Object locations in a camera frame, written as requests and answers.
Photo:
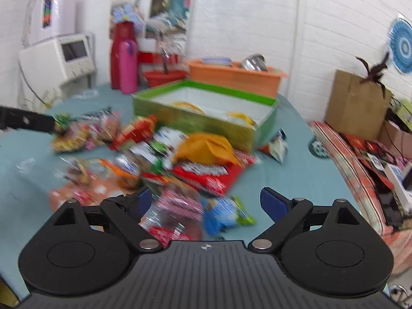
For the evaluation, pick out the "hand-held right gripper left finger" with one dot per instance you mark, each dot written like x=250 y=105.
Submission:
x=144 y=199

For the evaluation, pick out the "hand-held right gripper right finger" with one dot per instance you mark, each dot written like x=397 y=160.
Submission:
x=272 y=202

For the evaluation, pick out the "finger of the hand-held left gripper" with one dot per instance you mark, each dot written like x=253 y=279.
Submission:
x=25 y=119

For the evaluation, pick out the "pile of assorted snacks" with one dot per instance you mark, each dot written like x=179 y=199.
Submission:
x=128 y=154

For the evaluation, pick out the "red white-lettered snack packet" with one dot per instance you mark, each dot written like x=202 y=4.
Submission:
x=209 y=177

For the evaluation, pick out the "orange snack packet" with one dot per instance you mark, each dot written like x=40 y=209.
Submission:
x=206 y=148

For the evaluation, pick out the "green cardboard box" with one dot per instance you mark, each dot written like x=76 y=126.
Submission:
x=193 y=119

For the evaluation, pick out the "teal patterned tablecloth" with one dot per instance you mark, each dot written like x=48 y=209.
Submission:
x=305 y=180

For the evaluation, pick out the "white machine with screen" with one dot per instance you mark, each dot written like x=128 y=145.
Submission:
x=48 y=64

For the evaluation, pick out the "red plaid cloth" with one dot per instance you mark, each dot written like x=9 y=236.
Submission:
x=350 y=173

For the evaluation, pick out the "red envelopes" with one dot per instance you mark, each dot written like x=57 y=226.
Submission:
x=360 y=143

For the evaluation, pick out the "white water purifier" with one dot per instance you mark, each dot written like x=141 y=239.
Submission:
x=54 y=13

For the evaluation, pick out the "pink thermos bottle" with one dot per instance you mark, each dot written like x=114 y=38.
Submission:
x=128 y=67

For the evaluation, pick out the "red plastic basin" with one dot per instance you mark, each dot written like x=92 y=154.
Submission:
x=164 y=78

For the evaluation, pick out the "red tall bottle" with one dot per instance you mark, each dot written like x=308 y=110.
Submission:
x=119 y=35

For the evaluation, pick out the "large cardboard box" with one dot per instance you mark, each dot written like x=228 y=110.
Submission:
x=354 y=106

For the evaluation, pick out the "orange plastic basin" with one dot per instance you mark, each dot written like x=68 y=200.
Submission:
x=231 y=77

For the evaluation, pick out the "red box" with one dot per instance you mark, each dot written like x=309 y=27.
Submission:
x=146 y=58

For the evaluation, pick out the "small cardboard box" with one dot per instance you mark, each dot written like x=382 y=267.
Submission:
x=396 y=138

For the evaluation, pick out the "steel pot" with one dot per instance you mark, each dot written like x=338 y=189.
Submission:
x=254 y=61

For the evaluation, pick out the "clear glass jar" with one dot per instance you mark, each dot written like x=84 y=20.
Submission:
x=167 y=58

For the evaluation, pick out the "bedding poster with blue quilt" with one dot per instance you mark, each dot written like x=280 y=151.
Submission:
x=127 y=13

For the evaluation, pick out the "blue round plate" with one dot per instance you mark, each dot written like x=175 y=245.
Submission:
x=216 y=61

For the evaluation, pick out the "green shoe box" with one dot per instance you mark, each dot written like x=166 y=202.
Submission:
x=406 y=111

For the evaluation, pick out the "purple leafy plant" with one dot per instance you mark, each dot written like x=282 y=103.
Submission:
x=375 y=70

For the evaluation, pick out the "bedding poster with teal room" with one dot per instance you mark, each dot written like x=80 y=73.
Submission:
x=169 y=9

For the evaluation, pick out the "large blue paper fan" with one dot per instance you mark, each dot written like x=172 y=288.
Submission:
x=402 y=45

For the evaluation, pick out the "white wall pipe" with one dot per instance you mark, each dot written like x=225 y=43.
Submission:
x=297 y=22

